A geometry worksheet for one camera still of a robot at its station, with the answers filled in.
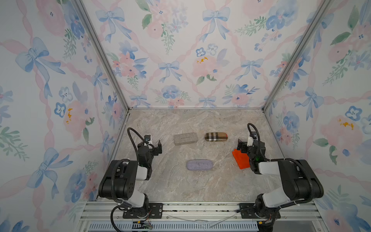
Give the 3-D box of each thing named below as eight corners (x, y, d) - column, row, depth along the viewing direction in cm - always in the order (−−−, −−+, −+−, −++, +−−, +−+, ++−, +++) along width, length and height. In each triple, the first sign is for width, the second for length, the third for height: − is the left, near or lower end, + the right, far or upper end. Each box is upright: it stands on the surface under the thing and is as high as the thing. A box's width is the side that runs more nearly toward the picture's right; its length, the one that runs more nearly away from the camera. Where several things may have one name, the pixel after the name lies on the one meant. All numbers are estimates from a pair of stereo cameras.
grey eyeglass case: (174, 145, 101) (174, 142, 98) (173, 137, 105) (173, 134, 102) (197, 142, 102) (197, 140, 99) (195, 135, 106) (196, 132, 104)
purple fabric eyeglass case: (186, 171, 90) (186, 168, 87) (186, 161, 94) (186, 159, 90) (212, 171, 90) (213, 168, 87) (211, 161, 94) (212, 159, 90)
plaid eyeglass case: (205, 141, 102) (205, 139, 99) (204, 134, 106) (204, 132, 103) (227, 141, 102) (228, 139, 99) (225, 135, 106) (226, 132, 103)
